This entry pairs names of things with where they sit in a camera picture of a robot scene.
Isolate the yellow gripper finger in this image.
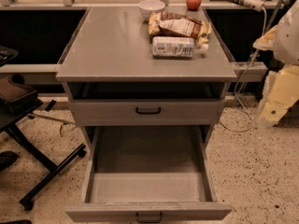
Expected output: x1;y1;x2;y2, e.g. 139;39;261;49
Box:
257;64;299;128
253;25;277;50

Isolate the grey drawer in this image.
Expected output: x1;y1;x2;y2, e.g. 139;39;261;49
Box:
68;99;224;126
66;126;232;224

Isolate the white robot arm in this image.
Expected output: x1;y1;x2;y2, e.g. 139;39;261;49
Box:
253;0;299;128

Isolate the grey drawer cabinet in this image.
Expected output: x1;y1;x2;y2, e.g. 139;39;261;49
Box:
55;6;237;223

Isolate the grey top drawer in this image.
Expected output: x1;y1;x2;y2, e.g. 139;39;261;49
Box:
68;99;224;126

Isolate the red apple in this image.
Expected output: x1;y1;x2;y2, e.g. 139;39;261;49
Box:
186;0;202;10

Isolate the white plastic bottle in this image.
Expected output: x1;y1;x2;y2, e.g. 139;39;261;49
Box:
151;36;209;59

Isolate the brown chip bag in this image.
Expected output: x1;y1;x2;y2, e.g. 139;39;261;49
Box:
148;11;211;47

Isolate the white bowl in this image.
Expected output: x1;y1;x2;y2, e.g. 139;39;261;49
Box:
138;0;165;20

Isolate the black office chair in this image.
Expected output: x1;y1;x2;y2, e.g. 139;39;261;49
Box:
0;45;87;212

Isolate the white cable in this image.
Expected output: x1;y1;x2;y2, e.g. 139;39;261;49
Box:
218;7;269;133

